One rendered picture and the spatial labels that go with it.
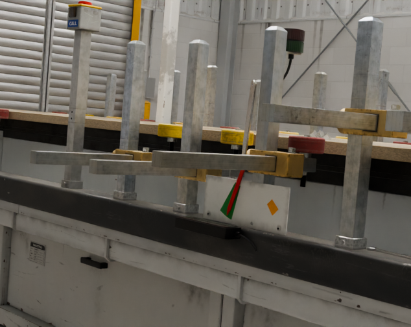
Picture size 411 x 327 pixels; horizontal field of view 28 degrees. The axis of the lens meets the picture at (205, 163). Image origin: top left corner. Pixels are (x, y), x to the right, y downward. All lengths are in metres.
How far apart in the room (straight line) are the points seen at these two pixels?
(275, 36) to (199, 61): 0.25
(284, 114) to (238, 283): 0.59
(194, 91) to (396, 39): 8.58
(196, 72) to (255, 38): 10.13
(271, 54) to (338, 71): 9.19
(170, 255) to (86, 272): 0.77
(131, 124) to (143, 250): 0.33
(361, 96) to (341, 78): 9.30
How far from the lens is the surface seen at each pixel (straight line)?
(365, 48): 1.60
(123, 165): 1.76
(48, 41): 4.68
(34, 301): 3.05
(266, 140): 1.74
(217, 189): 1.84
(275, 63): 1.75
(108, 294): 2.64
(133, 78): 2.13
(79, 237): 2.35
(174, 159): 1.53
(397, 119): 1.19
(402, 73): 10.32
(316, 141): 1.77
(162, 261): 2.05
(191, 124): 1.93
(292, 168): 1.70
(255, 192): 1.75
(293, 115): 1.37
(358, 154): 1.58
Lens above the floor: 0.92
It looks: 3 degrees down
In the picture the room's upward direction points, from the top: 5 degrees clockwise
